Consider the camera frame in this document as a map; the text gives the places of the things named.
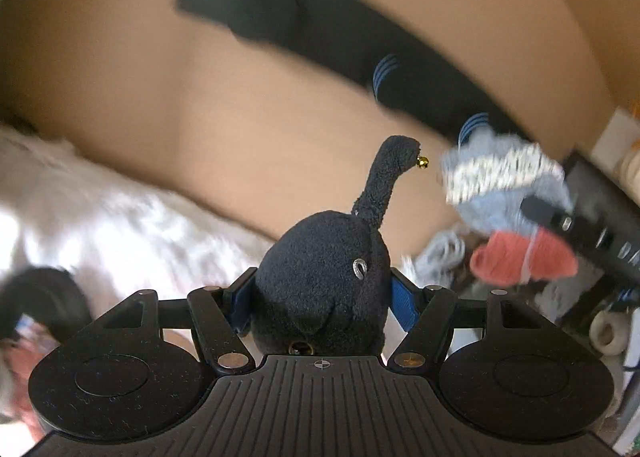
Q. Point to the white woven tablecloth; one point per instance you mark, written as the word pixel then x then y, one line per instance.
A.
pixel 113 234

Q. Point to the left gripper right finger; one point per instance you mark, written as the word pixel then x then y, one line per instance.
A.
pixel 426 315

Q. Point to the pink knitted scrunchie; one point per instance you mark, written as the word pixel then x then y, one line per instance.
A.
pixel 510 259

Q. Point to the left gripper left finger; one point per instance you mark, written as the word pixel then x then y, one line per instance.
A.
pixel 219 316

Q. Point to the black plush cat toy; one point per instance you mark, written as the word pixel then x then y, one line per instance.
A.
pixel 324 288

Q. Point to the black strap blue stripes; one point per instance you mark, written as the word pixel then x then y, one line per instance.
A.
pixel 353 40

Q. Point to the blue grey lace scrunchie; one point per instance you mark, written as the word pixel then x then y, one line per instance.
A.
pixel 487 178

